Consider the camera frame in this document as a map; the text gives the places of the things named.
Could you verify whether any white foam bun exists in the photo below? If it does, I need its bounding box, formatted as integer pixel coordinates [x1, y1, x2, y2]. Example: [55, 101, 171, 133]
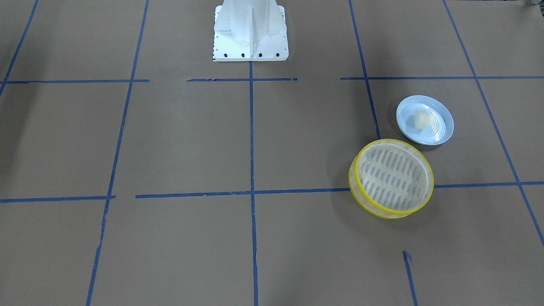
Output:
[413, 110, 430, 130]

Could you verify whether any yellow rimmed bamboo steamer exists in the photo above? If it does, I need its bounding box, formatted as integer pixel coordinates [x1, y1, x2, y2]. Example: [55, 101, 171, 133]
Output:
[348, 139, 435, 220]

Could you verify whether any white steamer liner cloth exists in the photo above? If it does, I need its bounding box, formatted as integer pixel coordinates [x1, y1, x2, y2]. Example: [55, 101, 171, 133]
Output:
[357, 143, 429, 211]

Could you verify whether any light blue plate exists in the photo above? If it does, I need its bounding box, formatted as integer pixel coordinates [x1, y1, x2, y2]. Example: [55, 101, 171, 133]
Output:
[396, 95, 454, 146]

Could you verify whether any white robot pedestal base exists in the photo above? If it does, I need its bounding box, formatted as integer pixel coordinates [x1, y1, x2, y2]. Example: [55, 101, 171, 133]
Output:
[212, 0, 289, 62]

